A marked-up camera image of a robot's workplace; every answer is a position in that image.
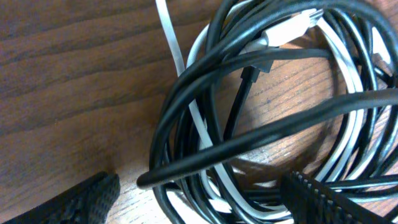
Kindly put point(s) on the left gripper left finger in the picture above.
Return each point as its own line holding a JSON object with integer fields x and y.
{"x": 88, "y": 202}

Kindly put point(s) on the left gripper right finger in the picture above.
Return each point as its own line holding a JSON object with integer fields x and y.
{"x": 311, "y": 201}

